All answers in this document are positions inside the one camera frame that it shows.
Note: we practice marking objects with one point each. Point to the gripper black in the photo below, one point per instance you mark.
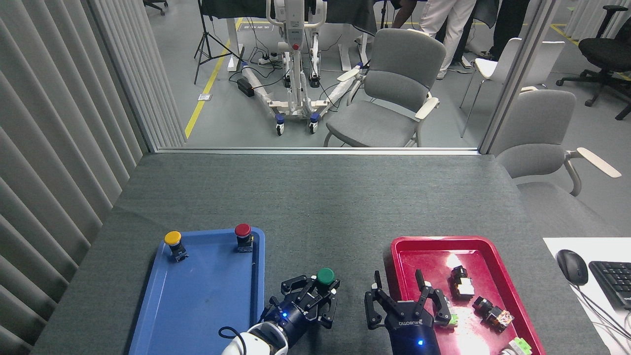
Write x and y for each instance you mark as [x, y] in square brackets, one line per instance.
[414, 340]
[293, 320]

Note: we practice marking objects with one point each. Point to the green push button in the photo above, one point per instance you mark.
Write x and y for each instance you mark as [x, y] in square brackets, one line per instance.
[325, 276]

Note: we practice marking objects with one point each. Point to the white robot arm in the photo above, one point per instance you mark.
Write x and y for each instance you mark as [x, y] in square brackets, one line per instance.
[261, 342]

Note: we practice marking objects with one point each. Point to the red push button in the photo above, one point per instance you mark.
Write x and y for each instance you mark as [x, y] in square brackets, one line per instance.
[242, 230]

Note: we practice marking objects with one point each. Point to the yellow push button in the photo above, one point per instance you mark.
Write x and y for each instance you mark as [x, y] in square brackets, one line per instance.
[173, 238]

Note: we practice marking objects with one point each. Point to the red plastic tray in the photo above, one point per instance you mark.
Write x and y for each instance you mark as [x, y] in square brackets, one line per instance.
[424, 261]

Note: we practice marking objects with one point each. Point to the blue plastic tray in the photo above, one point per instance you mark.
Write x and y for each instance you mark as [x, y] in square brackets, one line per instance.
[197, 305]

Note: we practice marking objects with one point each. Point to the white desk pad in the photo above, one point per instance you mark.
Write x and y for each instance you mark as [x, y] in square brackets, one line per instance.
[567, 301]

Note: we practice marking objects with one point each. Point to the black computer mouse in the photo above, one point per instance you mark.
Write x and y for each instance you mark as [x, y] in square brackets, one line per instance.
[572, 266]

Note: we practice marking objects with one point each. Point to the black keyboard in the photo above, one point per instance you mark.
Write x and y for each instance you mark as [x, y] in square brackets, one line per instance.
[613, 283]

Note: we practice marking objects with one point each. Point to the grey armchair with white armrests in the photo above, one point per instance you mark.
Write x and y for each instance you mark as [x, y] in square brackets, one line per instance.
[535, 133]
[394, 84]

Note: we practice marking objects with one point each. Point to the white stand on wheels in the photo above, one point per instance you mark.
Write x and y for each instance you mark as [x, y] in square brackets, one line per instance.
[296, 79]

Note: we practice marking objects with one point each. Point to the black power adapter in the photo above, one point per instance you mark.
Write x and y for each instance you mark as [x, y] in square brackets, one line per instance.
[245, 87]

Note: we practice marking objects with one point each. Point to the floor outlet plate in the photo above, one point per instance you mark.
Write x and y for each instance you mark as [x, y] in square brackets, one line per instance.
[204, 97]

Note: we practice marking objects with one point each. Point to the white power strip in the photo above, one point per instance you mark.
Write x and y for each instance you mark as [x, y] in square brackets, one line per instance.
[268, 59]

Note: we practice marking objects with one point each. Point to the white plastic chair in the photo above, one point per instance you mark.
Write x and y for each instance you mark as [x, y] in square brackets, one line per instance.
[503, 59]

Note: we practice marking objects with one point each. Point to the black tripod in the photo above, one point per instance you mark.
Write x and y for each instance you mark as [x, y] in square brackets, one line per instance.
[204, 44]

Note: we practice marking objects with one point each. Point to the person in white trousers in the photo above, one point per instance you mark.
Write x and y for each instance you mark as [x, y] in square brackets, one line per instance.
[451, 29]

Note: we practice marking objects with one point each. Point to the person in black trousers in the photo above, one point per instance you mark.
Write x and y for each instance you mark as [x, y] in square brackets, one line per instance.
[508, 24]

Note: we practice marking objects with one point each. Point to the black office chair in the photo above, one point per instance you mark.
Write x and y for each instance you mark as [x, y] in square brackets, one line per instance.
[606, 52]

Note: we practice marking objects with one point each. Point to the small white green switch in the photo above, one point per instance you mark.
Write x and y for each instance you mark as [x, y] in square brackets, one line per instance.
[453, 319]

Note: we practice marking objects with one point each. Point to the black white switch block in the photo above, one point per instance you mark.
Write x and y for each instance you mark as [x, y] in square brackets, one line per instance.
[463, 285]

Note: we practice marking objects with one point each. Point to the black orange switch block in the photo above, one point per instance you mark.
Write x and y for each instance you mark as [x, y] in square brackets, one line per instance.
[493, 314]

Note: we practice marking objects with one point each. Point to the green white switch block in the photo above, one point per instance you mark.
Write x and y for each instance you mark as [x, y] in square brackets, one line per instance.
[517, 346]

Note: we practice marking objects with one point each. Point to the silver table edge rail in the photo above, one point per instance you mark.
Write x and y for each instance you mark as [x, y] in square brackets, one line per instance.
[315, 151]

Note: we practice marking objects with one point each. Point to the silver post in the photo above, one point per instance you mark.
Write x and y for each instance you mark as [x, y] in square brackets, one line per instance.
[517, 74]

